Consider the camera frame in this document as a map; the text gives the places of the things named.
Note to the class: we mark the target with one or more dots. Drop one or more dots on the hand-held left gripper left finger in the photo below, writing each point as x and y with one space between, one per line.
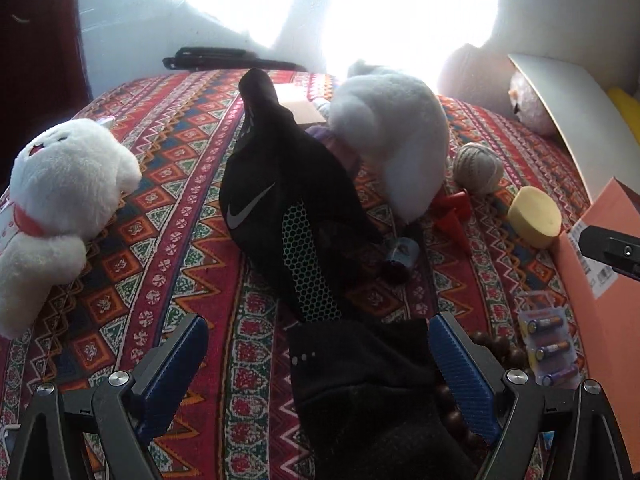
167 375

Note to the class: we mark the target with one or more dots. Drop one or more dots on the dark red wooden wardrobe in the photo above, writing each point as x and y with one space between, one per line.
40 60

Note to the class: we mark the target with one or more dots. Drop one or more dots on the red plastic funnel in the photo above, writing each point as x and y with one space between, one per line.
452 215

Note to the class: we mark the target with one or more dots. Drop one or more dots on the white cardboard box lid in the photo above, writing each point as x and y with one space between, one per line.
575 110

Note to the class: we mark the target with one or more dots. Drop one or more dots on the orange cardboard shoe box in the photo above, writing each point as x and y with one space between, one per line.
610 320

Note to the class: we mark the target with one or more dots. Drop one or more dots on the grey twine ball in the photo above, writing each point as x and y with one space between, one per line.
477 167

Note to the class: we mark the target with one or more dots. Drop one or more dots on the yellow pillow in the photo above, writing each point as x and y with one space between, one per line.
627 115

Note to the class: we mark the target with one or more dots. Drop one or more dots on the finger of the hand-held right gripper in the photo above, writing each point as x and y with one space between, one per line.
612 250

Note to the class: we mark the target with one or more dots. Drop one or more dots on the beige cardboard box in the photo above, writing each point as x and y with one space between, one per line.
302 110

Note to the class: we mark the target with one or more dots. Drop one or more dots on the large white plush bear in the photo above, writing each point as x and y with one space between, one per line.
390 125

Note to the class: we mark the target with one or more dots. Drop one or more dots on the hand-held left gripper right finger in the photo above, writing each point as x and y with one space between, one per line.
462 377

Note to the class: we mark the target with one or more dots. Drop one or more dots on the purple cloth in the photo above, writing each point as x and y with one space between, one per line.
335 150

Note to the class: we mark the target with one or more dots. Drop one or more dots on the yellow round sponge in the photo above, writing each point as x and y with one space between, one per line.
535 215

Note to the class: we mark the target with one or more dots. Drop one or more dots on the battery blister pack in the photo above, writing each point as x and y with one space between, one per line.
550 345

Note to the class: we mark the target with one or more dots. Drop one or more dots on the white plush bear red scarf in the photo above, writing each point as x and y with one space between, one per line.
65 175

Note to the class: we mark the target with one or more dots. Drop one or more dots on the small pale plush toy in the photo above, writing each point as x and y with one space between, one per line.
530 105

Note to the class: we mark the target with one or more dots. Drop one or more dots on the black Nike garment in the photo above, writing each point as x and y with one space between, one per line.
280 185

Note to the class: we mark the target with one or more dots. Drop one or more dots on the red patterned blanket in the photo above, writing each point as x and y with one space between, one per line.
175 240

